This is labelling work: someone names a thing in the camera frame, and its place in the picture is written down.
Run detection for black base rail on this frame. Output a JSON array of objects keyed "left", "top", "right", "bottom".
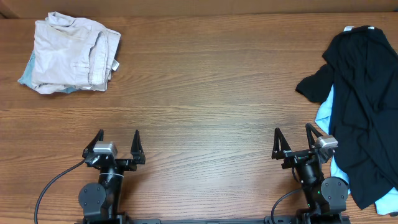
[{"left": 74, "top": 214, "right": 352, "bottom": 224}]

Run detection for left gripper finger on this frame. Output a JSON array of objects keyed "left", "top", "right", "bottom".
[
  {"left": 131, "top": 130, "right": 146, "bottom": 164},
  {"left": 82, "top": 129, "right": 104, "bottom": 157}
]

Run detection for beige folded trousers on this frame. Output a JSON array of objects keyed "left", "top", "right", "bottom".
[{"left": 31, "top": 12, "right": 121, "bottom": 94}]

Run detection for black t-shirt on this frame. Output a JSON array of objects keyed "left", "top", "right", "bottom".
[{"left": 295, "top": 25, "right": 398, "bottom": 210}]

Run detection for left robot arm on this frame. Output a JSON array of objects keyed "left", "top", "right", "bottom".
[{"left": 78, "top": 129, "right": 146, "bottom": 224}]

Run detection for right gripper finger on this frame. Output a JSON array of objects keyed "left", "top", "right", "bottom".
[
  {"left": 305, "top": 123, "right": 323, "bottom": 149},
  {"left": 272, "top": 128, "right": 292, "bottom": 159}
]

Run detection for light blue t-shirt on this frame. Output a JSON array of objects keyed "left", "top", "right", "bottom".
[{"left": 315, "top": 26, "right": 398, "bottom": 216}]

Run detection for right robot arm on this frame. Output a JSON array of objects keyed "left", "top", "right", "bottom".
[{"left": 267, "top": 123, "right": 350, "bottom": 224}]

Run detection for light blue folded garment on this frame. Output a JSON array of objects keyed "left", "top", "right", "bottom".
[{"left": 18, "top": 52, "right": 76, "bottom": 93}]

